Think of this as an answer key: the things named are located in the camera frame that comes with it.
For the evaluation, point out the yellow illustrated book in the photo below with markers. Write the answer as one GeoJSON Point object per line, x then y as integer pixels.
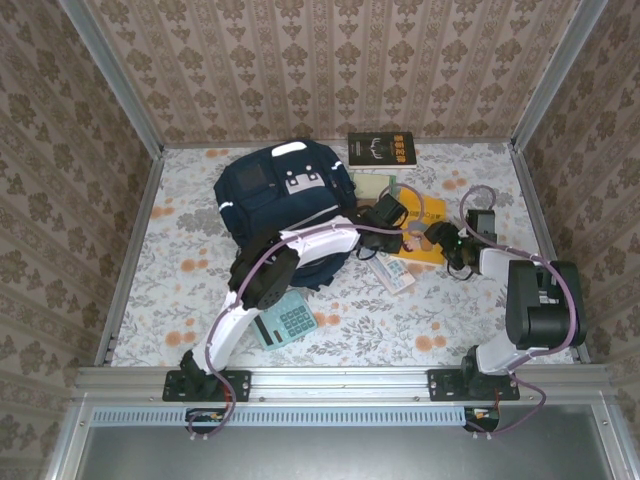
{"type": "Point", "coordinates": [430, 210]}

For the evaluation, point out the pale green notepad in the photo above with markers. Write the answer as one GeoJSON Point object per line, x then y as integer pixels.
{"type": "Point", "coordinates": [370, 185]}

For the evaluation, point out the black book with gold print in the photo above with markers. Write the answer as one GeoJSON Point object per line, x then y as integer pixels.
{"type": "Point", "coordinates": [382, 150]}

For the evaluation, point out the navy blue backpack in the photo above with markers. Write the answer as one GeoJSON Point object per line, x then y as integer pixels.
{"type": "Point", "coordinates": [280, 200]}

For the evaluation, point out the teal calculator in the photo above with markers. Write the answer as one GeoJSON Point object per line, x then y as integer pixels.
{"type": "Point", "coordinates": [295, 320]}

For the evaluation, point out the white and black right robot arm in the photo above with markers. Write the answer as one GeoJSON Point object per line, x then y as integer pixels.
{"type": "Point", "coordinates": [542, 300]}

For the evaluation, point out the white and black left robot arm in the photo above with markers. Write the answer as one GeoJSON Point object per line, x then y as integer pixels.
{"type": "Point", "coordinates": [320, 240]}

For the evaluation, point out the floral table cloth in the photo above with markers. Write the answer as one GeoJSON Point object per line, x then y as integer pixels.
{"type": "Point", "coordinates": [380, 330]}

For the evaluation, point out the grey metal sheet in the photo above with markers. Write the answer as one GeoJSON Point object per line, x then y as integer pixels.
{"type": "Point", "coordinates": [350, 455]}

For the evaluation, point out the aluminium side rail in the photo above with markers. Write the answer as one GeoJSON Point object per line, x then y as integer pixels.
{"type": "Point", "coordinates": [130, 260]}
{"type": "Point", "coordinates": [547, 225]}

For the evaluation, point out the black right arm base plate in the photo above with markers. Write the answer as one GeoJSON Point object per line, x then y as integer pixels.
{"type": "Point", "coordinates": [442, 385]}

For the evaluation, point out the aluminium mounting rail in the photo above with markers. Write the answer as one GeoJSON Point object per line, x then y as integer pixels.
{"type": "Point", "coordinates": [340, 382]}

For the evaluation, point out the aluminium frame post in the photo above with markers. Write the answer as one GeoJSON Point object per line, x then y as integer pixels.
{"type": "Point", "coordinates": [115, 80]}
{"type": "Point", "coordinates": [555, 80]}

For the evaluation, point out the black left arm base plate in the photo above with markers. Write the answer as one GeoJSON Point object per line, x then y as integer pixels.
{"type": "Point", "coordinates": [235, 385]}

